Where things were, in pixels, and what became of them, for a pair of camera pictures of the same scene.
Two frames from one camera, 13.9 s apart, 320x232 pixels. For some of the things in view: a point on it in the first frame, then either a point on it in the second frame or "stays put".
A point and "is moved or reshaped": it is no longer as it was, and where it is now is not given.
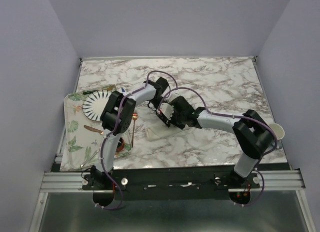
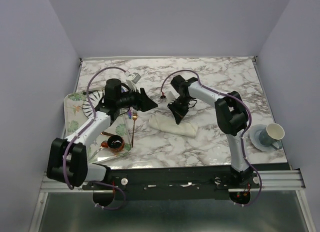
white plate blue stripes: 94,102 stays put
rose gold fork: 134,117 stays put
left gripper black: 162,118 to 143,101
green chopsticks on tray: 95,90 stays put
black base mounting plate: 164,184 stays put
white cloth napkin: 157,131 is moved or reshaped
